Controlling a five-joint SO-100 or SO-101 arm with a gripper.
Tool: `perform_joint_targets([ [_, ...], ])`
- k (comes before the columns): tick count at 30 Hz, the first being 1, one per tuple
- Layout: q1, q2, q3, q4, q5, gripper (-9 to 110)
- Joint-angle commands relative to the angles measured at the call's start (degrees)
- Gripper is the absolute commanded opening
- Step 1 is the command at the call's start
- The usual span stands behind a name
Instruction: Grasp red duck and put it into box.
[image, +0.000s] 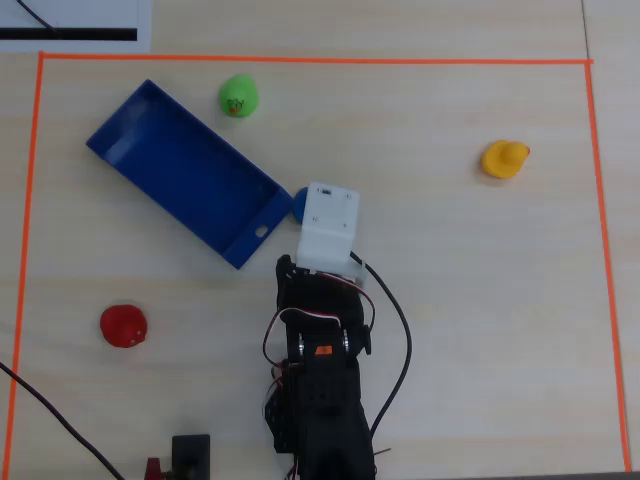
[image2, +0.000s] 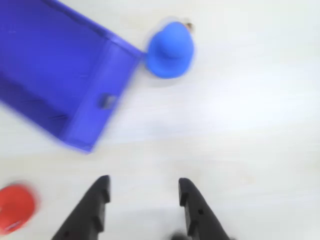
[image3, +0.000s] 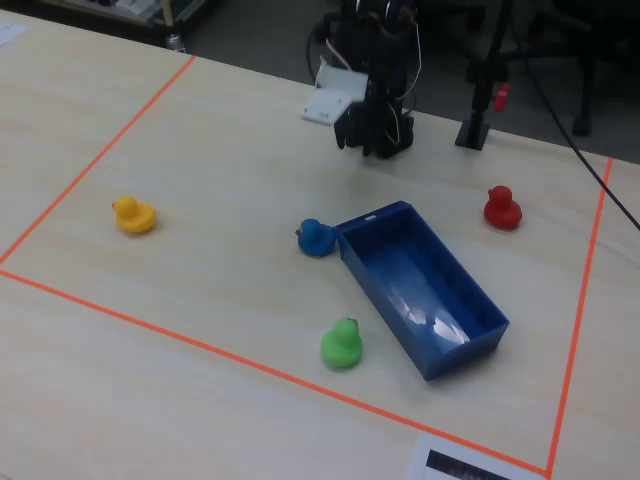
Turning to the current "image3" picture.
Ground red clamp knob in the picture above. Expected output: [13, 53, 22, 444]
[491, 83, 512, 113]

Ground black cable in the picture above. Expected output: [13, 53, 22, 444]
[507, 0, 640, 227]

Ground storage shelf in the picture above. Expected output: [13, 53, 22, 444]
[39, 0, 222, 37]

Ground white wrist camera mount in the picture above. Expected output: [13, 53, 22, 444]
[300, 56, 370, 124]

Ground yellow rubber duck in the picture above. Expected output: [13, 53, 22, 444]
[110, 194, 158, 236]

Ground orange tape strip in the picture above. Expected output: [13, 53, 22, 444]
[545, 157, 614, 477]
[0, 54, 198, 266]
[0, 269, 550, 476]

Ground green rubber duck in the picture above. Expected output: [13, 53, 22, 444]
[319, 316, 364, 372]

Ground blue plastic box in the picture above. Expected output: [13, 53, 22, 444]
[333, 200, 511, 383]

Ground blue rubber duck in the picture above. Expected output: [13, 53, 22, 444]
[294, 217, 338, 259]

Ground black camera stand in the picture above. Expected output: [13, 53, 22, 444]
[454, 0, 517, 151]

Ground red rubber duck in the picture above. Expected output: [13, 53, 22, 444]
[482, 184, 524, 232]

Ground white paper with black print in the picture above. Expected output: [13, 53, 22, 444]
[404, 432, 547, 480]

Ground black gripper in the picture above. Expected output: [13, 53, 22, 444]
[333, 69, 405, 159]

